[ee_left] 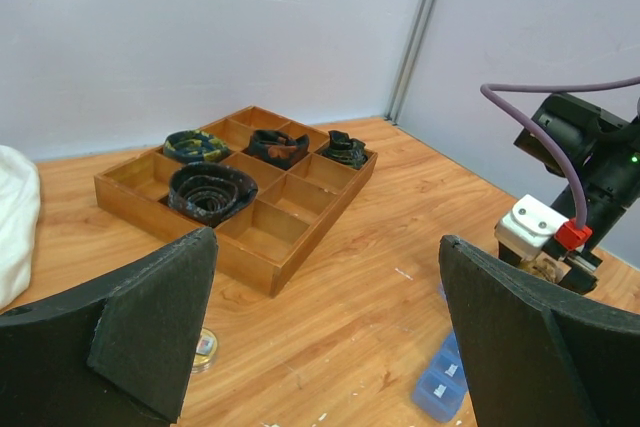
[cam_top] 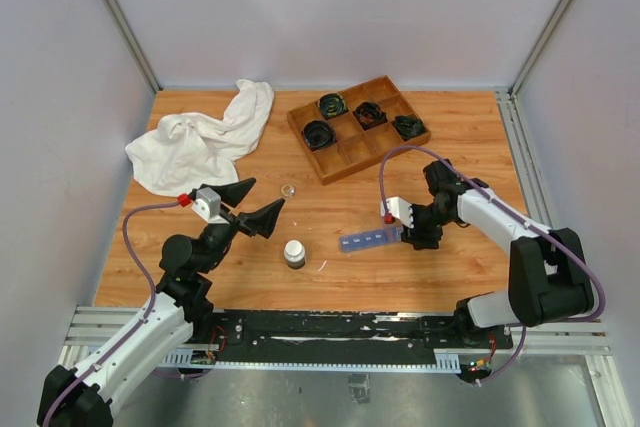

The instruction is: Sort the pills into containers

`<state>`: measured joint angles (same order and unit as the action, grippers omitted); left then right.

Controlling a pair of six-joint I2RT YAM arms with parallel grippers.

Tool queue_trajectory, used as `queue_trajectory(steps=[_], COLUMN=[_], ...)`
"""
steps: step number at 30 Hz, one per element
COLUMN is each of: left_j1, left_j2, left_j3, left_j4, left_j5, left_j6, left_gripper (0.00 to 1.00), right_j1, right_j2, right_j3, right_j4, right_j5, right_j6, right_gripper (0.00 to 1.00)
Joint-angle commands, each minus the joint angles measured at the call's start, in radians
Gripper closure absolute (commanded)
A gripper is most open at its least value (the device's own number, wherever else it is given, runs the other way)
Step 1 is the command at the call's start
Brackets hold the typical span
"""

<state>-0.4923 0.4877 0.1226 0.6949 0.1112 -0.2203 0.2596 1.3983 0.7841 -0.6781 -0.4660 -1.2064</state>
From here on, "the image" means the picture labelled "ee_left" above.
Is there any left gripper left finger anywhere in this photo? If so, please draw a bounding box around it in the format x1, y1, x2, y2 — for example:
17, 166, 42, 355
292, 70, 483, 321
1, 227, 218, 426

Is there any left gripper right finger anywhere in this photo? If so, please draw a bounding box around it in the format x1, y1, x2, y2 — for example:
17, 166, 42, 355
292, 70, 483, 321
439, 235, 639, 426

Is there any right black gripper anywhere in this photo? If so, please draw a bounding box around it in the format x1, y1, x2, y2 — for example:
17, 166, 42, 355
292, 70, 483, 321
498, 243, 598, 295

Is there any gold jar lid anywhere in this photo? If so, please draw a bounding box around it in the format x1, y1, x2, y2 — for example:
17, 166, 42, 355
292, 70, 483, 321
191, 328, 219, 374

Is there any blue weekly pill organizer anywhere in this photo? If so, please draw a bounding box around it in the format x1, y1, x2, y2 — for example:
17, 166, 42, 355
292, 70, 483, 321
411, 329, 468, 423

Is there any clear jar of pills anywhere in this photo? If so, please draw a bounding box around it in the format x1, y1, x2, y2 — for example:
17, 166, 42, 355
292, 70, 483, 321
518, 255, 565, 284

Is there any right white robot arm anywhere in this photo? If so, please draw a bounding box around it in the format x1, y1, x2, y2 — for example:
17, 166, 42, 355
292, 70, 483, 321
495, 94, 639, 294

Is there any white crumpled cloth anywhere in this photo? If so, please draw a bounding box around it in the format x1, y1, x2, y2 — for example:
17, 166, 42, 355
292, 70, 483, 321
1, 145, 41, 308

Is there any rolled belt back left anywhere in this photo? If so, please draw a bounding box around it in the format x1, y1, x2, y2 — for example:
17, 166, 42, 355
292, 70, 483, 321
162, 129, 231, 164

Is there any wooden compartment tray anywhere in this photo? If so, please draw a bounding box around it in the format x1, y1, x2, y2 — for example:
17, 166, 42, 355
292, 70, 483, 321
94, 106, 377, 297

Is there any rolled belt middle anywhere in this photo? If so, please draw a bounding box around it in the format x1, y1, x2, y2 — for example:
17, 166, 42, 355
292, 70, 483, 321
245, 129, 310, 170

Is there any rolled belt right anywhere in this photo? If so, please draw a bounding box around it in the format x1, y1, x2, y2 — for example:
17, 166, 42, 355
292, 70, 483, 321
317, 130, 368, 170

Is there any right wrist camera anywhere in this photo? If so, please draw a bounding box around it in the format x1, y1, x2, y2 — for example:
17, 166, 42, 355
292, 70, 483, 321
495, 194, 568, 261

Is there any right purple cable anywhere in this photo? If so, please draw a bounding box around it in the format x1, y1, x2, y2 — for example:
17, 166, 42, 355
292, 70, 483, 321
479, 75, 640, 251

